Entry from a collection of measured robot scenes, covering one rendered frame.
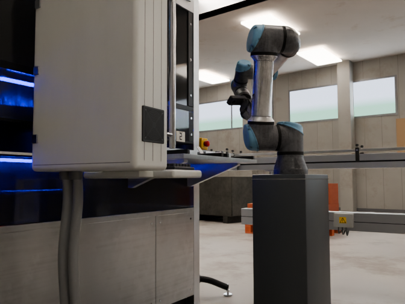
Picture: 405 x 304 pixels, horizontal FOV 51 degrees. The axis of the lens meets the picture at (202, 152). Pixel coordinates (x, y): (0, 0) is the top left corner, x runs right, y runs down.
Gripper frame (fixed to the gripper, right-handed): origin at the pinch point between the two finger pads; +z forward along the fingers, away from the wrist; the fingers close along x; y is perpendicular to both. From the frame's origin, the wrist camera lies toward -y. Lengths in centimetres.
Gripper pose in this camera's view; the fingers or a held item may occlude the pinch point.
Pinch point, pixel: (251, 119)
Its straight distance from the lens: 203.2
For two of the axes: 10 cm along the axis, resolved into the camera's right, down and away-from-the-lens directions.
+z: 1.8, 6.3, -7.6
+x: -4.7, 7.3, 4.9
